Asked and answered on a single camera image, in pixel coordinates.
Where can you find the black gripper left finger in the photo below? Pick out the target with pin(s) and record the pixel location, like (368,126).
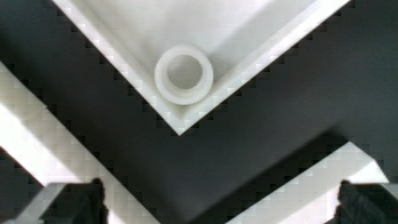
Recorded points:
(66,204)

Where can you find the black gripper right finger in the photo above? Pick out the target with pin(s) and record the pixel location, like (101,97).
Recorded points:
(368,203)

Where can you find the white square tabletop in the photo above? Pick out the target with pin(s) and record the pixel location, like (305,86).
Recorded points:
(188,46)

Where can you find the white L-shaped obstacle fence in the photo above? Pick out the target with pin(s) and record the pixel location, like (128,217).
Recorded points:
(51,155)

